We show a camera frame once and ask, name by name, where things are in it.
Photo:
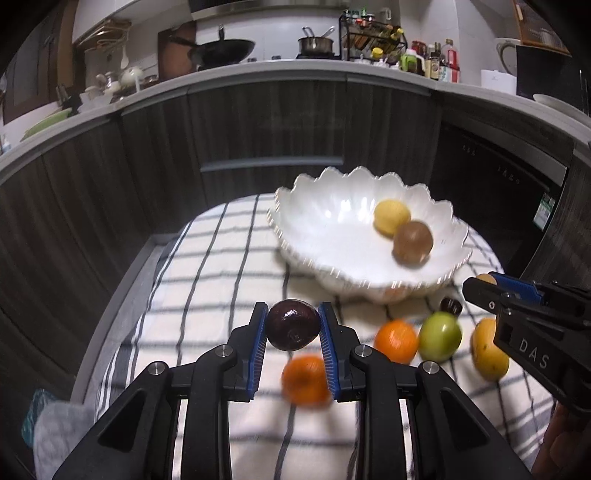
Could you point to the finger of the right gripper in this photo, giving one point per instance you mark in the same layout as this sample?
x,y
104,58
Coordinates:
x,y
526,291
487,296

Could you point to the steel saucepan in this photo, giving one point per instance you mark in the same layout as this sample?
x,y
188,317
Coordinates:
x,y
313,45

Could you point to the teal plastic bag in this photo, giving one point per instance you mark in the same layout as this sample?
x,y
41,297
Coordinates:
x,y
52,428

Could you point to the green apple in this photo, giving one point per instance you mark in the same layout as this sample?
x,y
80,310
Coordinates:
x,y
440,337

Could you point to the white plate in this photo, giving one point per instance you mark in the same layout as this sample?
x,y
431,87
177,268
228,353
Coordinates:
x,y
561,106

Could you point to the black range hood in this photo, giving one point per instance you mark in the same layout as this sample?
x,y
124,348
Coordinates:
x,y
206,9

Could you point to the brown kiwi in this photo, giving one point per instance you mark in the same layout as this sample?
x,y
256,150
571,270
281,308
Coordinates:
x,y
413,243

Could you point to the orange mandarin with stem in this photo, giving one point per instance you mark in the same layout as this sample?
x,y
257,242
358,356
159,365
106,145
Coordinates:
x,y
397,340

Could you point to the dark wood kitchen cabinet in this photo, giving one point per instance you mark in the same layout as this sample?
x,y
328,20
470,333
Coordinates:
x,y
81,199

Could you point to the right hand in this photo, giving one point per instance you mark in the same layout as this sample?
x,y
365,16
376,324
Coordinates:
x,y
565,451

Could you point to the black dishwasher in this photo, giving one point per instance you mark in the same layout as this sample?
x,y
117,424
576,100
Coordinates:
x,y
503,197

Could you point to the small tan longan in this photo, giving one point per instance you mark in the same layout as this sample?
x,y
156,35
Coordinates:
x,y
487,278

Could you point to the dark purple plum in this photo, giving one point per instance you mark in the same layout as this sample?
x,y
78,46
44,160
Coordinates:
x,y
292,324

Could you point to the white teapot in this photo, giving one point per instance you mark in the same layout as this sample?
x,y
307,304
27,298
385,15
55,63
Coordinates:
x,y
131,77

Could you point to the small dark cherry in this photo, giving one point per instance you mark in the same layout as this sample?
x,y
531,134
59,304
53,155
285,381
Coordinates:
x,y
452,306

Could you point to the white scalloped bowl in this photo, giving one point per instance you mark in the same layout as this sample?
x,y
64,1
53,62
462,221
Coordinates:
x,y
325,228

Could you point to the black spice rack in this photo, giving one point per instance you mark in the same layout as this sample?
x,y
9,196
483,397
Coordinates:
x,y
365,36

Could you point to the black wok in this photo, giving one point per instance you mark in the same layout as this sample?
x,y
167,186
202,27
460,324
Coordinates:
x,y
218,53

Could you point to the wooden cutting board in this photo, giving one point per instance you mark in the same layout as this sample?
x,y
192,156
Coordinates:
x,y
172,58

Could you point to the black microwave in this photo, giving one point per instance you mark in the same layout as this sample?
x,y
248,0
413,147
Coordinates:
x,y
542,71

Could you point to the white box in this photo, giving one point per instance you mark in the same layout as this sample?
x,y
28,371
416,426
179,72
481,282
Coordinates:
x,y
499,81

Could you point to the white checked cloth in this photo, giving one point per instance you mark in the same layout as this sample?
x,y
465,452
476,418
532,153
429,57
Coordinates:
x,y
223,262

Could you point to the yellow lemon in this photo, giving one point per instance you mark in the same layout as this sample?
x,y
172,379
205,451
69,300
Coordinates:
x,y
389,215

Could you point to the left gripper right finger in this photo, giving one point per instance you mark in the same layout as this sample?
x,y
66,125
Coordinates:
x,y
415,422

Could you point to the white electric kettle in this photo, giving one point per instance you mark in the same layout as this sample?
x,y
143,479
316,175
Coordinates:
x,y
507,52

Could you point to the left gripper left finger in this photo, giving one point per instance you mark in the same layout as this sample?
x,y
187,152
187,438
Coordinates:
x,y
134,438

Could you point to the yellow mango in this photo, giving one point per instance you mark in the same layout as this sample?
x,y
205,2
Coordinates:
x,y
489,360

